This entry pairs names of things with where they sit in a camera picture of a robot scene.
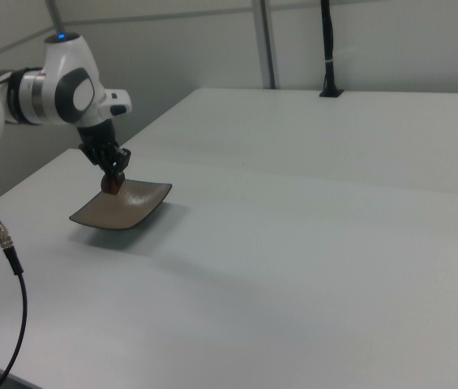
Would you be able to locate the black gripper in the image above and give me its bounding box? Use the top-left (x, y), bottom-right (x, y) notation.
top-left (76, 120), bottom-right (133, 186)

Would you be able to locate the black camera stand with base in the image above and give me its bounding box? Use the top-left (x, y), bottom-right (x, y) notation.
top-left (319, 0), bottom-right (346, 99)

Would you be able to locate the small round dark red food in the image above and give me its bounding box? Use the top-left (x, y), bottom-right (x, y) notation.
top-left (101, 172), bottom-right (125, 197)

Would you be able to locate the square brown ceramic plate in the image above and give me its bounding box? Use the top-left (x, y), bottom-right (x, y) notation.
top-left (68, 180), bottom-right (173, 233)

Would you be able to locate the grey metal partition post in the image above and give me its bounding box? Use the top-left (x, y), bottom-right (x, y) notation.
top-left (45, 0), bottom-right (65, 36)
top-left (251, 0), bottom-right (282, 90)

